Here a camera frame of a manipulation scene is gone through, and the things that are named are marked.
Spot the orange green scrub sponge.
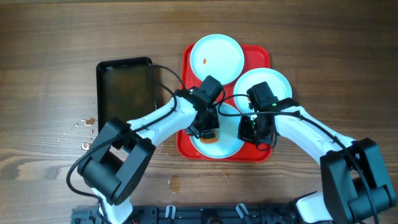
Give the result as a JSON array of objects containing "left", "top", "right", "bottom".
[{"left": 200, "top": 129, "right": 218, "bottom": 144}]

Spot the white plate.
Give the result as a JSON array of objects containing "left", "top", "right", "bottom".
[
  {"left": 190, "top": 34, "right": 245, "bottom": 85},
  {"left": 233, "top": 68, "right": 292, "bottom": 113},
  {"left": 190, "top": 107, "right": 244, "bottom": 159}
]

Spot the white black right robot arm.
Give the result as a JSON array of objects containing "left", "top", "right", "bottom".
[{"left": 239, "top": 101, "right": 397, "bottom": 223}]

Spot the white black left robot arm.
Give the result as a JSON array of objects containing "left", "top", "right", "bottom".
[{"left": 76, "top": 90, "right": 216, "bottom": 223}]

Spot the red plastic tray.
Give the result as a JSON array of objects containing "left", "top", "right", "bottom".
[{"left": 176, "top": 44, "right": 272, "bottom": 162}]

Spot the black water tray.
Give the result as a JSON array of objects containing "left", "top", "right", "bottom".
[{"left": 96, "top": 57, "right": 155, "bottom": 129}]

